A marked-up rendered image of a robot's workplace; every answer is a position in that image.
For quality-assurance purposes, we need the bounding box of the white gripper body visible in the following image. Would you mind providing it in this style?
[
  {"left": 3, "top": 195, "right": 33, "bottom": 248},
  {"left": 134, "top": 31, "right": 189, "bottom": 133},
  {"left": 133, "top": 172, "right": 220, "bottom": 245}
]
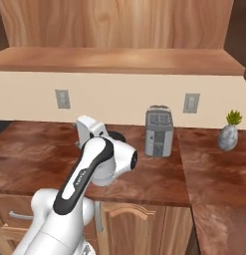
[{"left": 76, "top": 115, "right": 108, "bottom": 147}]

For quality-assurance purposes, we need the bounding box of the silver toaster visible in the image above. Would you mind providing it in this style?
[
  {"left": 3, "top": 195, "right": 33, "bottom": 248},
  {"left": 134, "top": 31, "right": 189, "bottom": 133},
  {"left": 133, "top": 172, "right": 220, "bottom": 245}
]
[{"left": 144, "top": 105, "right": 175, "bottom": 158}]

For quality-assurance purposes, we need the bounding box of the black hob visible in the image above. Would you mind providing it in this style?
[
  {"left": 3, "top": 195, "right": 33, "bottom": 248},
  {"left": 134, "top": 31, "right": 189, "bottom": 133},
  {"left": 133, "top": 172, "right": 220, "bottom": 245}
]
[{"left": 0, "top": 120, "right": 12, "bottom": 139}]

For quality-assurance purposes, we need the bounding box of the wooden drawer front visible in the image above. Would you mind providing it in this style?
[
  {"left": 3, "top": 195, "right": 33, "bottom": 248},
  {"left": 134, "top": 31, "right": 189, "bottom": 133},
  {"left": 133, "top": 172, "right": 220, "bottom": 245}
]
[{"left": 0, "top": 193, "right": 37, "bottom": 231}]

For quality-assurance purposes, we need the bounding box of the wooden cupboard door arched panel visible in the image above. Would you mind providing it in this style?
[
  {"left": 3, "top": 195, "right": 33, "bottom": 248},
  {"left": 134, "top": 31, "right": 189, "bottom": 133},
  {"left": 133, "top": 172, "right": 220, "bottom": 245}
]
[{"left": 97, "top": 200, "right": 167, "bottom": 255}]

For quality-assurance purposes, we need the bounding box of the grey vase with green plant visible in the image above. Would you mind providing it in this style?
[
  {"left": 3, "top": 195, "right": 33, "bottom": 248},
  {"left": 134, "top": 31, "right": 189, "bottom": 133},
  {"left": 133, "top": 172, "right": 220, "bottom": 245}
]
[{"left": 217, "top": 109, "right": 244, "bottom": 152}]

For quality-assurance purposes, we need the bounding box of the narrow wooden cupboard door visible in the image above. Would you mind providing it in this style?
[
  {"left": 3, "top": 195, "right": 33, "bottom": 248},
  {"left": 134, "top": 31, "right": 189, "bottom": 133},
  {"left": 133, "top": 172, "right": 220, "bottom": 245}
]
[{"left": 165, "top": 204, "right": 194, "bottom": 255}]

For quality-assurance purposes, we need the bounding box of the grey wall socket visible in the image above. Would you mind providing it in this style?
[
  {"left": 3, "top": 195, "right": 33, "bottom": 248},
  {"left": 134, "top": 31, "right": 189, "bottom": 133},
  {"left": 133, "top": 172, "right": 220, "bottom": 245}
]
[
  {"left": 182, "top": 93, "right": 201, "bottom": 115},
  {"left": 54, "top": 89, "right": 72, "bottom": 111}
]

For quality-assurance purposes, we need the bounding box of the grey cupboard door handle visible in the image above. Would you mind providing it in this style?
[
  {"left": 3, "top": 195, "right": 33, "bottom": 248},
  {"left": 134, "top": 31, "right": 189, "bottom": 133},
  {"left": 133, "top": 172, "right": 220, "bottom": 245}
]
[{"left": 94, "top": 201, "right": 105, "bottom": 233}]

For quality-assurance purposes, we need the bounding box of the wooden wall cupboard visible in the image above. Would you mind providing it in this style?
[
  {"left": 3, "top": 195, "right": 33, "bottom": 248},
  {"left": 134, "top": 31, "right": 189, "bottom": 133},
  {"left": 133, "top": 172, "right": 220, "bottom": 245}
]
[{"left": 0, "top": 0, "right": 246, "bottom": 77}]

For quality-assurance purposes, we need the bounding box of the grey drawer handle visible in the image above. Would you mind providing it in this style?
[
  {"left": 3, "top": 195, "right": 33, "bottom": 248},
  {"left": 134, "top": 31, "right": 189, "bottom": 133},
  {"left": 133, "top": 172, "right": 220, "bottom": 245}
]
[{"left": 8, "top": 210, "right": 35, "bottom": 222}]

